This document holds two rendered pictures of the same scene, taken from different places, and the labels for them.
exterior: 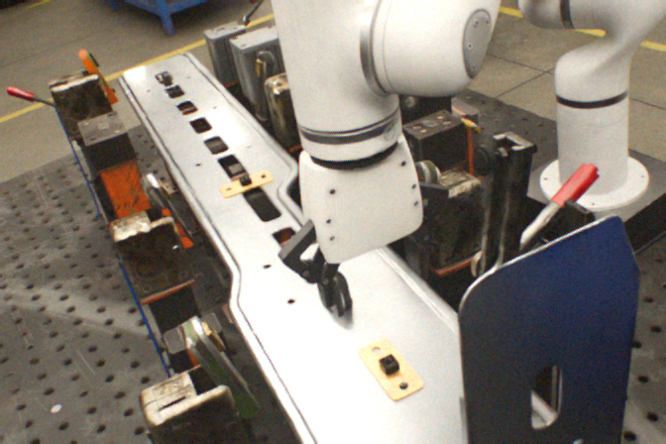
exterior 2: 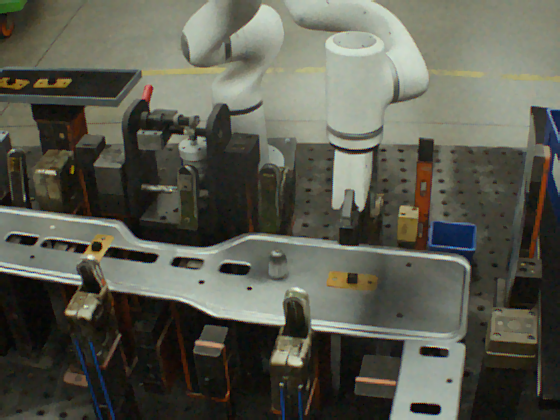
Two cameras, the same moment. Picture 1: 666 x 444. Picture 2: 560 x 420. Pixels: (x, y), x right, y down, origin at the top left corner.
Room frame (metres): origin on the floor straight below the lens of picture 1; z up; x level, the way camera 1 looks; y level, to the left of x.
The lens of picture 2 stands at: (0.03, 0.91, 1.90)
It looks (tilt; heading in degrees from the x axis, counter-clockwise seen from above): 35 degrees down; 303
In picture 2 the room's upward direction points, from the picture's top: 3 degrees counter-clockwise
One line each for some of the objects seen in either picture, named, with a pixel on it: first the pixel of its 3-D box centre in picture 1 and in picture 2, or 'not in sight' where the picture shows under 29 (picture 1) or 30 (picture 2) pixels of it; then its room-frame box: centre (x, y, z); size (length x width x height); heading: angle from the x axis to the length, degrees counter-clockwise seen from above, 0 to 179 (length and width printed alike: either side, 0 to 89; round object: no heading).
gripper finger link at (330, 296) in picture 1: (317, 286); (348, 232); (0.49, 0.02, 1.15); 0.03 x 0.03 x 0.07; 19
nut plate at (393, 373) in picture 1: (388, 365); (352, 279); (0.51, -0.03, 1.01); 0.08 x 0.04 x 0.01; 19
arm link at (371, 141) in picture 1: (352, 124); (355, 128); (0.51, -0.03, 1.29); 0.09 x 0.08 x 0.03; 109
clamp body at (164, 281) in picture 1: (174, 308); (105, 369); (0.84, 0.26, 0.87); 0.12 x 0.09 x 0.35; 108
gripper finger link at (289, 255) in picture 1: (318, 238); (349, 200); (0.49, 0.01, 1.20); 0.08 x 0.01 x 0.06; 109
